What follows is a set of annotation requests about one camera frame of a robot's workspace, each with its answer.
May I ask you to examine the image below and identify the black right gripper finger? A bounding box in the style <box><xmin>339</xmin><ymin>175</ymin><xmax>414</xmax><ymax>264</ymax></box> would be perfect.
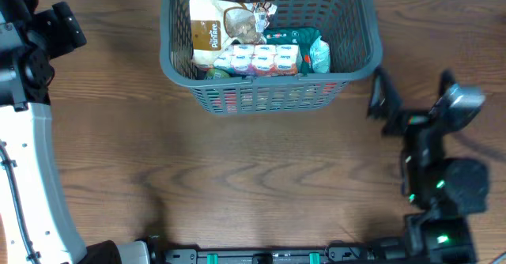
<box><xmin>367</xmin><ymin>66</ymin><xmax>402</xmax><ymax>119</ymax></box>
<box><xmin>438</xmin><ymin>69</ymin><xmax>456</xmax><ymax>96</ymax></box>

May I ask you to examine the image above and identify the light blue tissue pack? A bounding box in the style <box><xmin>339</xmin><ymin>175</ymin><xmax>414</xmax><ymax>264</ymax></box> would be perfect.
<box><xmin>309</xmin><ymin>36</ymin><xmax>330</xmax><ymax>74</ymax></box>

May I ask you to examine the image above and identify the multipack of small cartons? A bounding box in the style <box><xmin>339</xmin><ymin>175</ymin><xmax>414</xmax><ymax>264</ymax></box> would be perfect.
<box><xmin>213</xmin><ymin>44</ymin><xmax>303</xmax><ymax>77</ymax></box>

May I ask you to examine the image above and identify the beige pouch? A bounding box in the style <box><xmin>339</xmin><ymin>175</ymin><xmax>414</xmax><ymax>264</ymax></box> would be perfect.
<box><xmin>189</xmin><ymin>0</ymin><xmax>278</xmax><ymax>70</ymax></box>

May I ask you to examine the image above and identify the green lid jar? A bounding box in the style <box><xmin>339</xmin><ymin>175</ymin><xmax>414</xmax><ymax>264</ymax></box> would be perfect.
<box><xmin>206</xmin><ymin>68</ymin><xmax>231</xmax><ymax>80</ymax></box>

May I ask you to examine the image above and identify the red spaghetti packet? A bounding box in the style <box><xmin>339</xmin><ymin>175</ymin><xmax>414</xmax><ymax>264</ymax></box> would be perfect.
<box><xmin>192</xmin><ymin>82</ymin><xmax>347</xmax><ymax>115</ymax></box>

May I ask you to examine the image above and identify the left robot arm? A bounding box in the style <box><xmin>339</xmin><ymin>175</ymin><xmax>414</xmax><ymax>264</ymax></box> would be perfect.
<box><xmin>1</xmin><ymin>0</ymin><xmax>151</xmax><ymax>264</ymax></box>

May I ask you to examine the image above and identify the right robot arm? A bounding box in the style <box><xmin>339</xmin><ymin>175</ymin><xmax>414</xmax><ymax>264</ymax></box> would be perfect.
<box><xmin>368</xmin><ymin>67</ymin><xmax>489</xmax><ymax>263</ymax></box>

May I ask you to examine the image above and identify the grey plastic basket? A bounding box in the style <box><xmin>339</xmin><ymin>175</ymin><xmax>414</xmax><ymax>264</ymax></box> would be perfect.
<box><xmin>160</xmin><ymin>0</ymin><xmax>383</xmax><ymax>115</ymax></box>

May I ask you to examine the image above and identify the green coffee bag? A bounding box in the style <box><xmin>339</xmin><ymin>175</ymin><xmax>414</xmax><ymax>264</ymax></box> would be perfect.
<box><xmin>263</xmin><ymin>27</ymin><xmax>322</xmax><ymax>74</ymax></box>

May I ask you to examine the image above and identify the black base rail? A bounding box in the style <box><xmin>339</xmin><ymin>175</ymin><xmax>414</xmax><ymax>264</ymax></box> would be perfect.
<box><xmin>158</xmin><ymin>246</ymin><xmax>387</xmax><ymax>264</ymax></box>

